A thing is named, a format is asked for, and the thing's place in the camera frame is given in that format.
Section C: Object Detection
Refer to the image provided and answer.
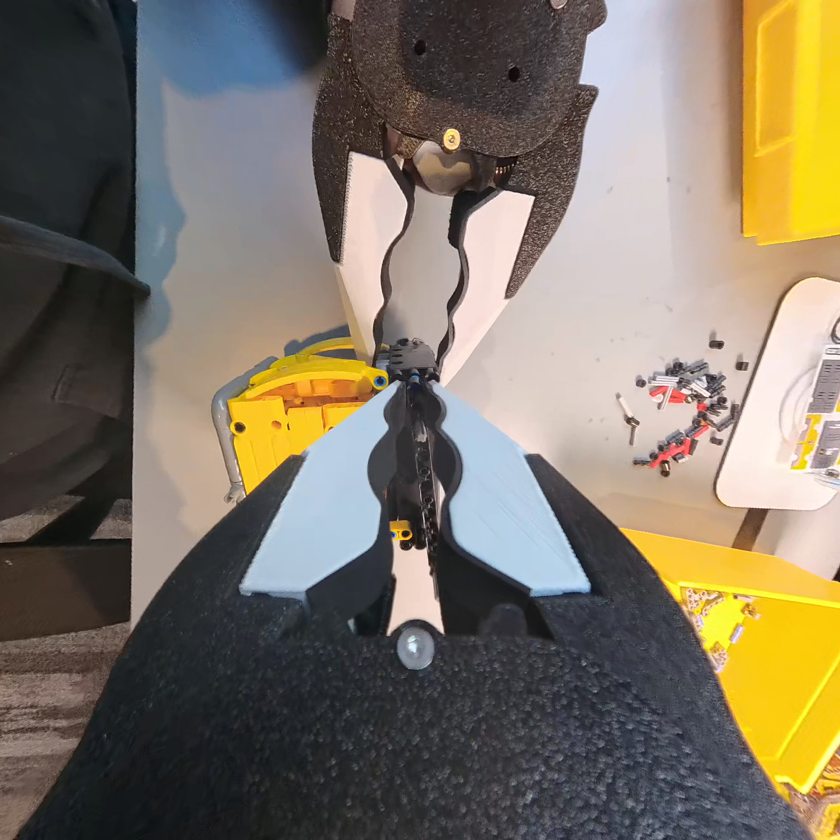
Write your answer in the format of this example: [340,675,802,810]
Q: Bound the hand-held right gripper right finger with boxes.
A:
[420,384,593,618]

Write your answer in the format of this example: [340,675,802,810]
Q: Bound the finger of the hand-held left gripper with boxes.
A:
[334,149,418,358]
[440,184,538,372]

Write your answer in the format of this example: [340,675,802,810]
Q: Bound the sticker sheet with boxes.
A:
[798,344,840,476]

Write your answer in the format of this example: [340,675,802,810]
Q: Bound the yellow plastic bin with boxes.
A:
[741,0,840,249]

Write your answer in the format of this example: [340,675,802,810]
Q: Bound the grey desk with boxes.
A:
[129,0,840,631]

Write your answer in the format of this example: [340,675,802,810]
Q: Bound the pile of small brick parts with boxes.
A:
[633,329,749,477]

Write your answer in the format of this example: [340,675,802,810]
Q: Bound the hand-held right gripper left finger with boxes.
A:
[239,384,418,618]

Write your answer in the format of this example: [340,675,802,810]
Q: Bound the long black perforated beam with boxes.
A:
[374,336,447,552]

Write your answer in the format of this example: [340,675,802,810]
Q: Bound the white document stand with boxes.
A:
[714,276,840,511]

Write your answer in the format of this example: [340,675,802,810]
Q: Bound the black yellow toy brick vehicle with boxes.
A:
[210,335,454,552]

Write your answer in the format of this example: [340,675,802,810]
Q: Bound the yellow plastic box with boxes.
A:
[617,528,840,804]

